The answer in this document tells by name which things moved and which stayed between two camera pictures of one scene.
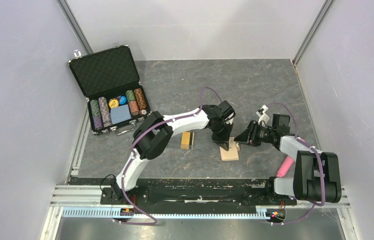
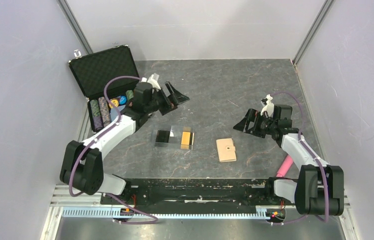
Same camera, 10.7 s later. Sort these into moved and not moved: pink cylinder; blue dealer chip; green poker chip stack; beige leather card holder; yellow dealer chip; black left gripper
Moved: beige leather card holder; black left gripper
Not moved: green poker chip stack; pink cylinder; blue dealer chip; yellow dealer chip
